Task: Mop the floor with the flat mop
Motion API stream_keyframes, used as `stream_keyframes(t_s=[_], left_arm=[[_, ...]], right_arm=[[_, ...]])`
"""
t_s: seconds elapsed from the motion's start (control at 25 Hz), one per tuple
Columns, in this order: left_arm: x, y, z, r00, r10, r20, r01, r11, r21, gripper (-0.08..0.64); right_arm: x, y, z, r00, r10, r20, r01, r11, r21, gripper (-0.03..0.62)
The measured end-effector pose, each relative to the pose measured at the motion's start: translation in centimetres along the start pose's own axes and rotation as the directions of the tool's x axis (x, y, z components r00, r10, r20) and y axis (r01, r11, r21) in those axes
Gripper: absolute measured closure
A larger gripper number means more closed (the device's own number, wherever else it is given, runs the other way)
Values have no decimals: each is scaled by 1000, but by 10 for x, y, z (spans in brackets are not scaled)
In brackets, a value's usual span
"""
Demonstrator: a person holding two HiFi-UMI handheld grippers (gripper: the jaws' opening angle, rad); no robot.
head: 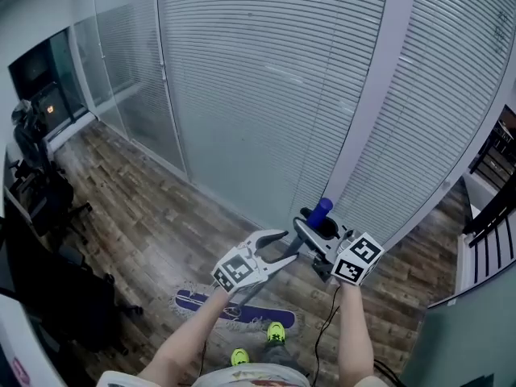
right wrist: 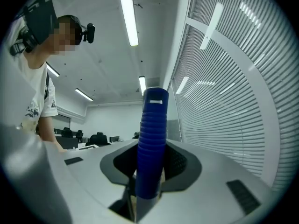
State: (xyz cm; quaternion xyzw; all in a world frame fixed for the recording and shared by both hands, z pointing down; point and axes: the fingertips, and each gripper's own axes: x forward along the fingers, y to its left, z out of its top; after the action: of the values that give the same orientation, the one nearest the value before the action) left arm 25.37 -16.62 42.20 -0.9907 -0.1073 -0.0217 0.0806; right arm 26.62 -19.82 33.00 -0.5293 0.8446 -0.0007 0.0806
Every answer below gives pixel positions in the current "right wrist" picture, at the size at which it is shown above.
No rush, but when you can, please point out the person's left forearm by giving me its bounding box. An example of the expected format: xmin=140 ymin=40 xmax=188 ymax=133
xmin=38 ymin=115 xmax=67 ymax=154

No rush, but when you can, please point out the black head camera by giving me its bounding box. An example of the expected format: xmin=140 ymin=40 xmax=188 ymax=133
xmin=81 ymin=23 xmax=96 ymax=44

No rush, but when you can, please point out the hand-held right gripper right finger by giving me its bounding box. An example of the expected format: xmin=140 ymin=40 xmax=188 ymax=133
xmin=136 ymin=139 xmax=276 ymax=224

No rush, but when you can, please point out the black shoulder strap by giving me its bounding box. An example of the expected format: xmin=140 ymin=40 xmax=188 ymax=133
xmin=45 ymin=72 xmax=50 ymax=100

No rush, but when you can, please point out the long ceiling light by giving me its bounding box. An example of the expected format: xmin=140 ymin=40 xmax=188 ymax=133
xmin=118 ymin=0 xmax=139 ymax=47
xmin=139 ymin=76 xmax=147 ymax=97
xmin=74 ymin=88 xmax=93 ymax=102
xmin=46 ymin=62 xmax=60 ymax=78

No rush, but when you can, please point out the black head-mount rig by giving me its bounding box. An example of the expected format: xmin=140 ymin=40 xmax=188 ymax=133
xmin=10 ymin=0 xmax=58 ymax=55

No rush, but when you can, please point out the glass partition with blinds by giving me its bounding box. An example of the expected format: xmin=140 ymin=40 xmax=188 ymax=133
xmin=163 ymin=0 xmax=292 ymax=192

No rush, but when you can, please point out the white printed t-shirt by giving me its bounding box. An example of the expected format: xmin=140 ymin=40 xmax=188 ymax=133
xmin=6 ymin=17 xmax=59 ymax=135

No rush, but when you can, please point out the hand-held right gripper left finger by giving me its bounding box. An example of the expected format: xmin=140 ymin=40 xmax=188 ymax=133
xmin=45 ymin=139 xmax=139 ymax=224

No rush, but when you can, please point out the person's head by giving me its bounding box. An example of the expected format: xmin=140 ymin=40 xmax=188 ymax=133
xmin=45 ymin=14 xmax=82 ymax=56

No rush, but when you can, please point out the blue-handled mop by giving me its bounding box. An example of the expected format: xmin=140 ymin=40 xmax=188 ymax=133
xmin=135 ymin=87 xmax=169 ymax=221

